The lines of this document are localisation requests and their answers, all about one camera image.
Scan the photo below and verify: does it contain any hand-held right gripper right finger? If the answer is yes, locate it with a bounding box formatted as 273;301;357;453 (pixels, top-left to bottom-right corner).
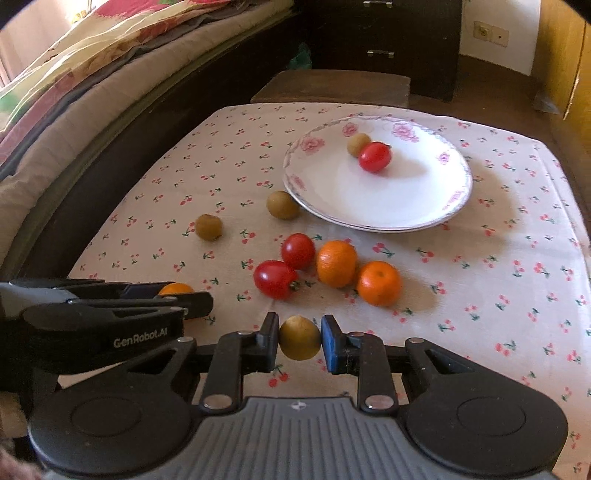
321;314;481;412

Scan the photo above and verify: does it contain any bed with mattress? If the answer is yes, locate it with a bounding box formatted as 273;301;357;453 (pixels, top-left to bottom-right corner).
0;9;296;259

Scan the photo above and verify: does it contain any red cherry tomato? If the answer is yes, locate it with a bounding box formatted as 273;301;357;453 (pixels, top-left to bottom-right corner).
281;233;316;271
359;141;393;174
253;260;301;301

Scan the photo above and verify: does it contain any grey plastic scrap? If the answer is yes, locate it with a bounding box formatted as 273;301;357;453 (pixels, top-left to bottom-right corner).
531;88;560;114

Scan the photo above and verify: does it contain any beige wall socket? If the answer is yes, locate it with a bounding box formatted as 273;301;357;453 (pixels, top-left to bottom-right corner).
474;21;509;48

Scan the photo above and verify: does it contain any dark wooden dresser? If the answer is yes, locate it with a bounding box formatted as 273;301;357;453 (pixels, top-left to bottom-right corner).
302;0;463;103

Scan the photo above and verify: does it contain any green plastic bag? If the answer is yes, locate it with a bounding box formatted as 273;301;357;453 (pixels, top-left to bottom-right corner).
288;42;312;71

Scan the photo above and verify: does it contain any yellow wooden cabinet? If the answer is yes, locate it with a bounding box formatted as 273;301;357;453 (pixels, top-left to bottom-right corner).
533;0;591;121

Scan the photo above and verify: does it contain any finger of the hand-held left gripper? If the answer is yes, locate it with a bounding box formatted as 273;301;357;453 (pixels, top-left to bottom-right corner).
111;292;214;320
122;282;163;297

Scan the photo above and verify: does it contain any brown wooden stool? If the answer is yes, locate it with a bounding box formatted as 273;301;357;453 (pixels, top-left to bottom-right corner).
250;70;411;109

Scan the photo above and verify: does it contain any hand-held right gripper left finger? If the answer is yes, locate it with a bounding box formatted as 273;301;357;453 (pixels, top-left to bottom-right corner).
124;312;280;412

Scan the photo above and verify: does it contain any brown longan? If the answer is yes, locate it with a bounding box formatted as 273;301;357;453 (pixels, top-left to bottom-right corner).
194;213;223;241
347;132;373;158
279;316;322;361
267;191;301;220

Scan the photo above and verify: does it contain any floral blanket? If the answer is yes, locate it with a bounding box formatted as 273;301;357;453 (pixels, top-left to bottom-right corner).
0;0;296;153

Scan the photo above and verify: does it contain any white floral plate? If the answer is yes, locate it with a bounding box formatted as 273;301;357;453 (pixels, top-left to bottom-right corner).
283;115;474;233

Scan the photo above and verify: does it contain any cherry print tablecloth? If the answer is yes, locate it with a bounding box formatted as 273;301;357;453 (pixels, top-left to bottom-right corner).
67;104;591;480

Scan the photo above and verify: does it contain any dark bed frame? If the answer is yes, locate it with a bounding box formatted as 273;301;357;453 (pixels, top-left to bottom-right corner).
0;18;315;282

